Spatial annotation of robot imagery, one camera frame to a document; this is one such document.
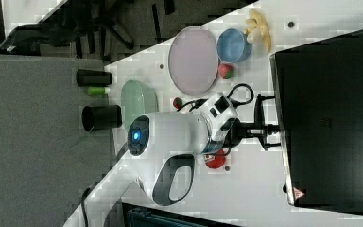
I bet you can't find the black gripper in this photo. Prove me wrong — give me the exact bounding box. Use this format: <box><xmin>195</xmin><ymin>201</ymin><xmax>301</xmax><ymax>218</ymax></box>
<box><xmin>222</xmin><ymin>119</ymin><xmax>279</xmax><ymax>148</ymax></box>

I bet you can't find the oven door with handle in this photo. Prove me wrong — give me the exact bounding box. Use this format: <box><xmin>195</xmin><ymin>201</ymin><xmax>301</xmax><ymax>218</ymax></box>
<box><xmin>254</xmin><ymin>54</ymin><xmax>296</xmax><ymax>206</ymax></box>

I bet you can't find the black toaster oven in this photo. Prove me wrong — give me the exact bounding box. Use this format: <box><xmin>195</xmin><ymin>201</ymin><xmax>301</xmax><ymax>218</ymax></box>
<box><xmin>270</xmin><ymin>29</ymin><xmax>363</xmax><ymax>215</ymax></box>

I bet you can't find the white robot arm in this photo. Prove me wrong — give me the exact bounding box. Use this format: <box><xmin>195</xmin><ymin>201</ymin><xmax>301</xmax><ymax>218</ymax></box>
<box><xmin>63</xmin><ymin>93</ymin><xmax>280</xmax><ymax>227</ymax></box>

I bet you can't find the red ketchup bottle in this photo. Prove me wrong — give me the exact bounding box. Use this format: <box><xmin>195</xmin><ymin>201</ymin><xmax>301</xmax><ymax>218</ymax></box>
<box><xmin>204</xmin><ymin>149</ymin><xmax>226</xmax><ymax>169</ymax></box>

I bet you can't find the large toy strawberry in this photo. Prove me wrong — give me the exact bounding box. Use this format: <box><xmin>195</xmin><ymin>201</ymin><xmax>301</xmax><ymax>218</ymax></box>
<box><xmin>217</xmin><ymin>63</ymin><xmax>234</xmax><ymax>79</ymax></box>

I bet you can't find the small toy strawberry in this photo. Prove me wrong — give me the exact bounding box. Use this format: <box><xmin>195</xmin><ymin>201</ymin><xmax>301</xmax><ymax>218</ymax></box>
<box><xmin>173</xmin><ymin>97</ymin><xmax>182</xmax><ymax>110</ymax></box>

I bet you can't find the blue bowl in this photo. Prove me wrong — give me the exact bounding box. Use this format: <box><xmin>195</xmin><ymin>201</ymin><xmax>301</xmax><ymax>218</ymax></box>
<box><xmin>216</xmin><ymin>28</ymin><xmax>252</xmax><ymax>63</ymax></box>

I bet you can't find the large lilac plate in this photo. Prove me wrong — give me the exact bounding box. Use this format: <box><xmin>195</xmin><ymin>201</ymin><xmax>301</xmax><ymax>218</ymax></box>
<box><xmin>168</xmin><ymin>26</ymin><xmax>218</xmax><ymax>96</ymax></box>

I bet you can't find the peeled toy banana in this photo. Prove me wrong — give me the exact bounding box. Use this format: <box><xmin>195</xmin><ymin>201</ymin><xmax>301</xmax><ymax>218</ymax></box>
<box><xmin>243</xmin><ymin>9</ymin><xmax>271</xmax><ymax>53</ymax></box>

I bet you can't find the green perforated colander basket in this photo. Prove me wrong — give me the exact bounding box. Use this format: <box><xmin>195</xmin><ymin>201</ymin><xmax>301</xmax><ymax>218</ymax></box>
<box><xmin>121</xmin><ymin>80</ymin><xmax>158</xmax><ymax>130</ymax></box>

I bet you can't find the green marker stick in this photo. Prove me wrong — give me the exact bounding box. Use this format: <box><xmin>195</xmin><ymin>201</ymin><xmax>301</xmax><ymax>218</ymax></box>
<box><xmin>87</xmin><ymin>87</ymin><xmax>110</xmax><ymax>96</ymax></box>

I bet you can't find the black office chair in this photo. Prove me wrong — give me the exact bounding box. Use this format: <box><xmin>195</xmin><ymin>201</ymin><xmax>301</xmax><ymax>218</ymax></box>
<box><xmin>0</xmin><ymin>0</ymin><xmax>134</xmax><ymax>53</ymax></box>

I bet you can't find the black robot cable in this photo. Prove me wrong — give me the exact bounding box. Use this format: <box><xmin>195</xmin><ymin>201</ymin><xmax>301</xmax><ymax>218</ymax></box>
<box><xmin>177</xmin><ymin>82</ymin><xmax>255</xmax><ymax>113</ymax></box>

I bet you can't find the black cylinder post lower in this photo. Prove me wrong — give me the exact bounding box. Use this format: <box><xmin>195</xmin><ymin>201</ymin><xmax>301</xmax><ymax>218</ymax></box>
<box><xmin>81</xmin><ymin>105</ymin><xmax>122</xmax><ymax>131</ymax></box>

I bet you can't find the black cylinder post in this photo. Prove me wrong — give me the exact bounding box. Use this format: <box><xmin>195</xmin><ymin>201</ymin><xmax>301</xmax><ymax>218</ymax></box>
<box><xmin>81</xmin><ymin>105</ymin><xmax>122</xmax><ymax>131</ymax></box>
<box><xmin>76</xmin><ymin>69</ymin><xmax>113</xmax><ymax>87</ymax></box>

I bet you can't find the black cylinder post upper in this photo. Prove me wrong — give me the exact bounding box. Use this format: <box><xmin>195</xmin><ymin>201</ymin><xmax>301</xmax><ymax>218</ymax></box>
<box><xmin>76</xmin><ymin>69</ymin><xmax>113</xmax><ymax>87</ymax></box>

